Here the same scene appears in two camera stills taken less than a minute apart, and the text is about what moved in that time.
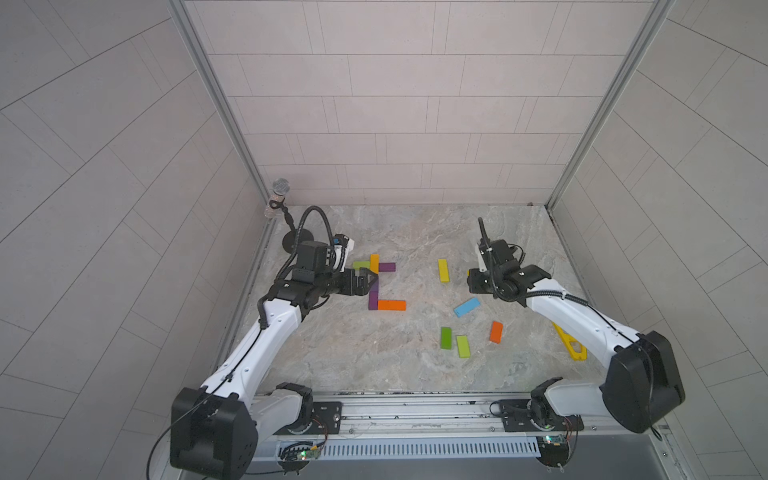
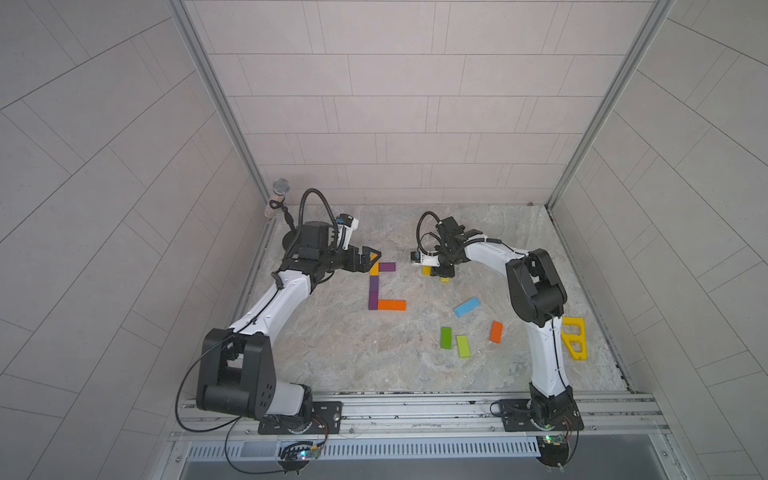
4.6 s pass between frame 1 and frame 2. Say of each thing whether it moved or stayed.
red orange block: stayed
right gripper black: moved
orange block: stayed
